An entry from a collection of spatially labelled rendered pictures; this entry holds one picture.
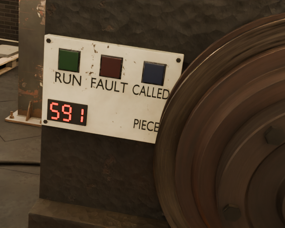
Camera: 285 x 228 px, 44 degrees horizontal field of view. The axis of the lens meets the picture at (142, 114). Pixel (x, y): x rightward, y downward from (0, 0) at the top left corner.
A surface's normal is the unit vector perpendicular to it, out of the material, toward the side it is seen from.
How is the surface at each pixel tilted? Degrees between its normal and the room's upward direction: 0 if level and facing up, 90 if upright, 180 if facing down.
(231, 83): 90
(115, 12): 90
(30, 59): 90
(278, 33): 90
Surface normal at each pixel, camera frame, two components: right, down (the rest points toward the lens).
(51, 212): 0.13, -0.93
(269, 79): -0.47, -0.62
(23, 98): -0.13, 0.33
